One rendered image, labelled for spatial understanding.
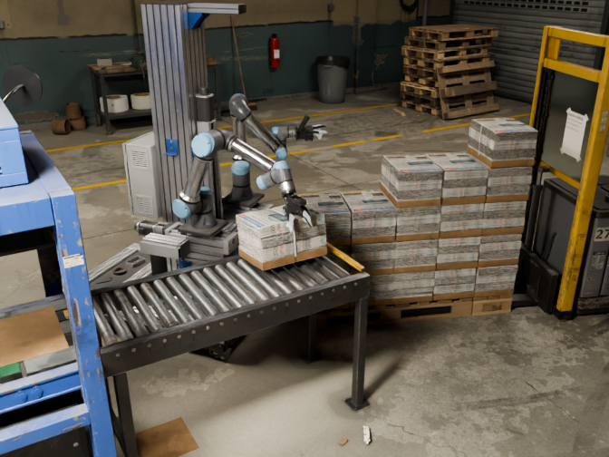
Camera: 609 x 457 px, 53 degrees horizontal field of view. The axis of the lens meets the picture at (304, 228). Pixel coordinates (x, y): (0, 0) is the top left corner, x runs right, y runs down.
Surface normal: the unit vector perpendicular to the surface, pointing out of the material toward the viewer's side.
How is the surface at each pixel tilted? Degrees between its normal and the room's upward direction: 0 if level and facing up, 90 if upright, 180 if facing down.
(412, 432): 0
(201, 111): 90
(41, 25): 90
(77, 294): 90
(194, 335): 90
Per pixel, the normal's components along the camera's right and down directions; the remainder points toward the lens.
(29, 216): 0.51, 0.34
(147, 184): -0.37, 0.37
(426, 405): 0.00, -0.92
